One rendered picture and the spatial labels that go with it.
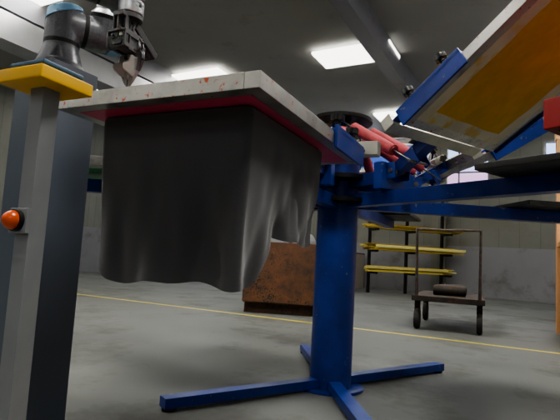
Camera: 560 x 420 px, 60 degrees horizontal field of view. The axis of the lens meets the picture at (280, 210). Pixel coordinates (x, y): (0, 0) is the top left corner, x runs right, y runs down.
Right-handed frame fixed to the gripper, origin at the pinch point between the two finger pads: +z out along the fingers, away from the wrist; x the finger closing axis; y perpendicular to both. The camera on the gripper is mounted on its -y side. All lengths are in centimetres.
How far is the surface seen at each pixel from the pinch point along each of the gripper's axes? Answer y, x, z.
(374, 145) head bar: -59, 60, 8
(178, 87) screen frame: 22.5, 35.7, 12.9
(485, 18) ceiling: -533, 80, -273
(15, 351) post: 41, 17, 70
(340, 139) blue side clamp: -29, 57, 13
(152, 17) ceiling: -391, -339, -274
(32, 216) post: 41, 17, 44
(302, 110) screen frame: -1, 56, 13
